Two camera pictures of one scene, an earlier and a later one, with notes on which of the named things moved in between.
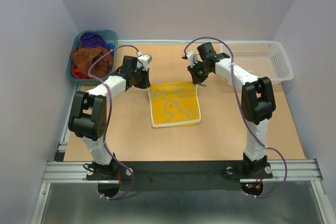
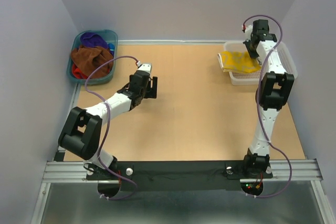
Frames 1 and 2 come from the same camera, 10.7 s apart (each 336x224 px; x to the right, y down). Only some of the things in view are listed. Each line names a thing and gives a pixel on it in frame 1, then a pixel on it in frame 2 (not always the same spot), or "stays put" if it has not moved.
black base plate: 182,176 stays put
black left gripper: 145,84 → 151,92
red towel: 78,74 stays put
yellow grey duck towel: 175,104 → 239,61
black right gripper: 197,78 → 253,54
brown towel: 84,56 stays put
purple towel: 92,40 stays put
